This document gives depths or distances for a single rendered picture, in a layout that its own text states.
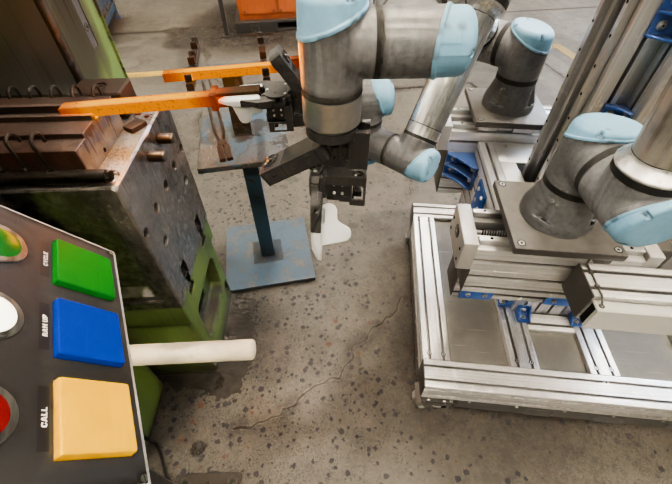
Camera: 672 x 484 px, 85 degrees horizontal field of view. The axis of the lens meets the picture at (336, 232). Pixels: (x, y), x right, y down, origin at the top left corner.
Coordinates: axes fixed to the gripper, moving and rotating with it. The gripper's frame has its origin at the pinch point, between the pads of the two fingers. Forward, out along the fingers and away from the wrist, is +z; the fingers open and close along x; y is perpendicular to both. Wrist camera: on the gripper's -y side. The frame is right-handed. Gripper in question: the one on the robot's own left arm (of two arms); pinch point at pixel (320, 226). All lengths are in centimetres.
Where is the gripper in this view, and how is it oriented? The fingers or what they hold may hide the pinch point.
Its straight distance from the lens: 63.4
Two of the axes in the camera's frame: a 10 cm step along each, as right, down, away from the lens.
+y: 10.0, 0.7, -0.7
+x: 1.0, -7.3, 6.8
